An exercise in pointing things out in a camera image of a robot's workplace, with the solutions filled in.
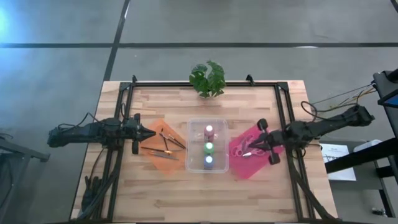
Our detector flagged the pink paint bottle white cap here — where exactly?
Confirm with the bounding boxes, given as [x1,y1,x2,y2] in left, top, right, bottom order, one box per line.
[203,124,215,141]

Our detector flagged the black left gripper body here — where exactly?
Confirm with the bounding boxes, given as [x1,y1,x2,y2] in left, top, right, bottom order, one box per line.
[124,113,147,156]

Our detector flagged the pink translucent plastic bin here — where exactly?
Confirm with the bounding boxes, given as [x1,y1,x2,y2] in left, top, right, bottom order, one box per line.
[228,124,284,180]

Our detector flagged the pink handled scissors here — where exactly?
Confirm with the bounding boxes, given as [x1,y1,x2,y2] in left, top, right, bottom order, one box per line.
[231,136,254,158]
[241,147,266,159]
[239,135,261,149]

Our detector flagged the black cable bundle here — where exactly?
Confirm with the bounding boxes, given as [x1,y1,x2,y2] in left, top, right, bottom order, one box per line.
[76,146,123,223]
[287,146,339,223]

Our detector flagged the black spoolie brush silver ferrule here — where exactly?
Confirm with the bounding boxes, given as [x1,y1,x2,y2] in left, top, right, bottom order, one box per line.
[159,133,187,149]

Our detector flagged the clear plastic bin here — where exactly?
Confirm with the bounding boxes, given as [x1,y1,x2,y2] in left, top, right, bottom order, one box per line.
[185,117,229,174]

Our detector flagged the green potted monstera plant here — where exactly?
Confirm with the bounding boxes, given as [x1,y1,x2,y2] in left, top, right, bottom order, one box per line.
[188,60,227,99]

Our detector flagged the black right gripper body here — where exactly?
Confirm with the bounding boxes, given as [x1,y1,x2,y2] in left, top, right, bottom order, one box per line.
[257,118,289,166]

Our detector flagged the orange translucent plastic bin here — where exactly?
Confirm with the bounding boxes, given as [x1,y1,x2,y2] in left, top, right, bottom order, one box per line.
[139,118,187,175]

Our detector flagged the green paint bottle white cap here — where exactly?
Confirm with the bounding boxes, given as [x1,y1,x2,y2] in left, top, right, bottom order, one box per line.
[203,141,216,156]

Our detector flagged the white paper sheets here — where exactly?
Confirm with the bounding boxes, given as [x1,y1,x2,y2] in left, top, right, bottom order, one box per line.
[319,142,358,182]

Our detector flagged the purple paint bottle white cap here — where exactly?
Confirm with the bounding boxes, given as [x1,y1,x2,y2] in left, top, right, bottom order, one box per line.
[203,154,215,170]

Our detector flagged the orange dark paint brush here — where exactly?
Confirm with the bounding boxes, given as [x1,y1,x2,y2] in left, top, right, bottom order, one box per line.
[141,146,172,154]

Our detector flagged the black paint brush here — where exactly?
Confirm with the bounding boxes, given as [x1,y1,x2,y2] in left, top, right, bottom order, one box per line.
[160,128,169,151]

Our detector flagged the white plastic object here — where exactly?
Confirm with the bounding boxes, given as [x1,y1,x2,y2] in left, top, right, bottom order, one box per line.
[354,139,382,153]

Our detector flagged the black aluminium table frame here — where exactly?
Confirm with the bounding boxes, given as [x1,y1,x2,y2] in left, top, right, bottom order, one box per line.
[105,74,315,223]

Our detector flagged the dark brush silver ferrule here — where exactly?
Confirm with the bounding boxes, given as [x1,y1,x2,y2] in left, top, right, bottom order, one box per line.
[168,133,187,149]

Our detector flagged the black equipment stand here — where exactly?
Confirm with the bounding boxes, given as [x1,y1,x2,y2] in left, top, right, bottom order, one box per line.
[325,68,398,218]

